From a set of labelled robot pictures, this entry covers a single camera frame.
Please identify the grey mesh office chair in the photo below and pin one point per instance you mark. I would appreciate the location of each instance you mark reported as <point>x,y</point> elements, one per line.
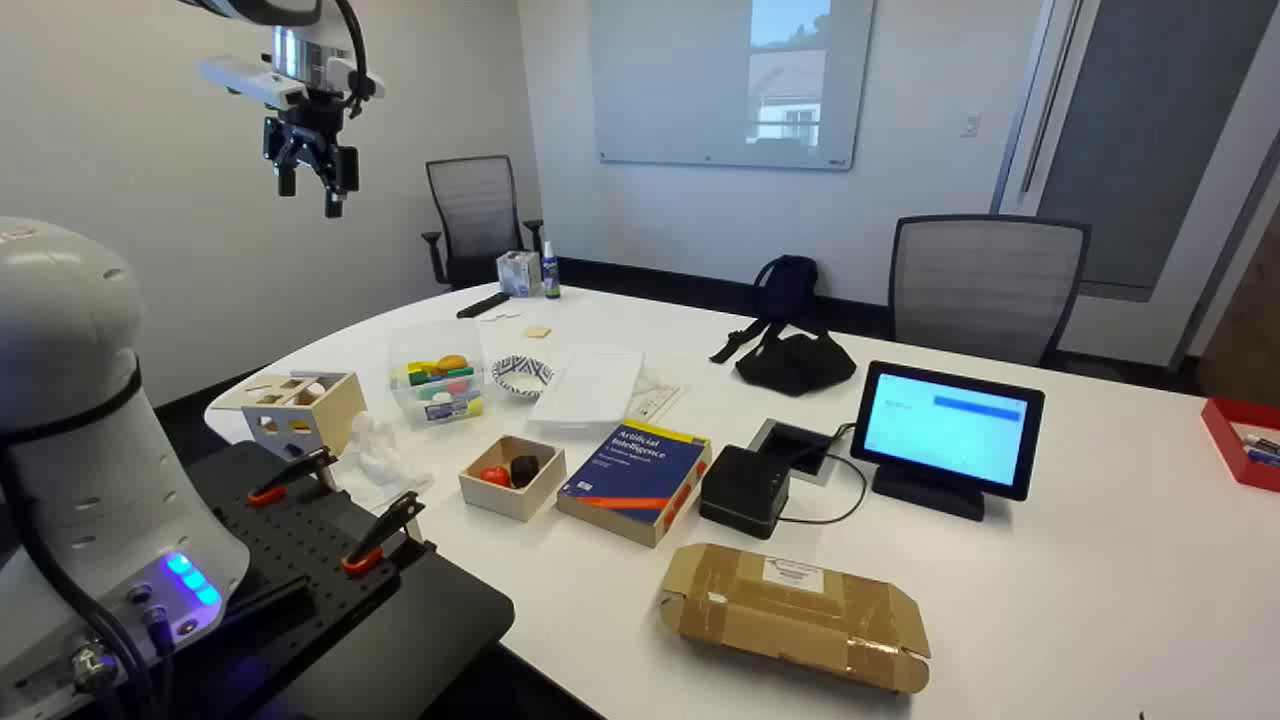
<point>984,286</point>

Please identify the red round toy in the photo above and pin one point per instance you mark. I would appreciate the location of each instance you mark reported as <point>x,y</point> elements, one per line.
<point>496,475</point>

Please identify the white tissue box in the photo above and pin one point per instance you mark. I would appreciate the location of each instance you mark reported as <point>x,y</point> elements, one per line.
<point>516,273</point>

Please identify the blue patterned bowl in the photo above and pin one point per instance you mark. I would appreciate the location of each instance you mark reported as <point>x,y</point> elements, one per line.
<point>521,376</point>

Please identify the brown cardboard box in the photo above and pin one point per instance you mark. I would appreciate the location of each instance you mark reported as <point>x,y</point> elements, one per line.
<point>786,615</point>

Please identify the red box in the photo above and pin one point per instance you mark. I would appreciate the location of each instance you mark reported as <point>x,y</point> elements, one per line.
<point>1245,442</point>

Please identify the black cube device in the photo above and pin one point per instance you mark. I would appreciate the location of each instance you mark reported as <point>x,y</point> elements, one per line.
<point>742,489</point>

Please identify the black bag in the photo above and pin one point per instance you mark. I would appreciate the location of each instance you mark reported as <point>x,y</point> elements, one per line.
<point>794,355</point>

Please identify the black clamp with orange tips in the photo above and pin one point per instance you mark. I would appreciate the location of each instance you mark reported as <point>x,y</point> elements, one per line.
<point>291,478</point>
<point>384,532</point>

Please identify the small wooden box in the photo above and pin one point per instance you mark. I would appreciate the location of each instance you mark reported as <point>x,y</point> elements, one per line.
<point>496,498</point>

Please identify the green toy block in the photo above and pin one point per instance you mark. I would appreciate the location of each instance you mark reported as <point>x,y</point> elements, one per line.
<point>416,372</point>

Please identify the wooden shape sorter box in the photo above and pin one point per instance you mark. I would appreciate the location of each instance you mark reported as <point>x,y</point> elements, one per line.
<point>304,414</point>

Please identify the black mesh chair with armrests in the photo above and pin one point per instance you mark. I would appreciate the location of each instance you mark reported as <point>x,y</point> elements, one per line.
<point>472,215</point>

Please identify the yellow toy block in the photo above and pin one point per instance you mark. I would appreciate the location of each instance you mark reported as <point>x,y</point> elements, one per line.
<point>448,361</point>

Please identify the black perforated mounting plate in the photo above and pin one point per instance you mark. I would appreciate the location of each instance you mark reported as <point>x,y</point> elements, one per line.
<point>361,626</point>

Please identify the black round toy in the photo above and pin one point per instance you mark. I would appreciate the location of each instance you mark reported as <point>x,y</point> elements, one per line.
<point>526,467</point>

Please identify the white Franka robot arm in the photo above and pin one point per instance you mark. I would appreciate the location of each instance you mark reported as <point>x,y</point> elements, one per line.
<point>82,442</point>

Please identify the crumpled white plastic wrap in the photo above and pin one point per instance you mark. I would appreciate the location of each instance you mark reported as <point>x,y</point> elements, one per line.
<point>377,454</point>

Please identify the wall whiteboard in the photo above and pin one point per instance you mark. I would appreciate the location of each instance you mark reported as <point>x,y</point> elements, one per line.
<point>692,82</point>

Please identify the black remote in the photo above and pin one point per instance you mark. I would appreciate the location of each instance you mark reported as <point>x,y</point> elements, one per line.
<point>482,307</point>

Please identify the white printed sheet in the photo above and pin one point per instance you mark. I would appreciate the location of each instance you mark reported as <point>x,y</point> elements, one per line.
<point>656,397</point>

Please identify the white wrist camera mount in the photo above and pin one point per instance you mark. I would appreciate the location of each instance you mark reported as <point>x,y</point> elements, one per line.
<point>253,82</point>

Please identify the blue book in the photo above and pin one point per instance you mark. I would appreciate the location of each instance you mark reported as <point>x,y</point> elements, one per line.
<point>635,478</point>

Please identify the clear plastic lunch box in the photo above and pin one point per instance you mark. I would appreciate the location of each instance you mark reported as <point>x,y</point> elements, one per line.
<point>463,397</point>

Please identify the black tablet with stand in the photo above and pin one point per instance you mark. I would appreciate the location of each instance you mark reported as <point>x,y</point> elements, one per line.
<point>947,428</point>

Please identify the white paper sheet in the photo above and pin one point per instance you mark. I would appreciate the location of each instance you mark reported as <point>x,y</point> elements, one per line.
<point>585,385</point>

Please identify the small dark spray bottle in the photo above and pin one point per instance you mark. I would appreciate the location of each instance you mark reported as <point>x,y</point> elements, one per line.
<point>549,270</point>

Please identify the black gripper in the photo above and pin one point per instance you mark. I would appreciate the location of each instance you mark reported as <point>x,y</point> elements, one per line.
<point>314,136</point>

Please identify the black table socket box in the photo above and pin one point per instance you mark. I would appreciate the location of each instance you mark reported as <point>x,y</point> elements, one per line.
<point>797,444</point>

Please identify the yellow sticky note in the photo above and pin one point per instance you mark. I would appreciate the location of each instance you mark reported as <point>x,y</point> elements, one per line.
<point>538,328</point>

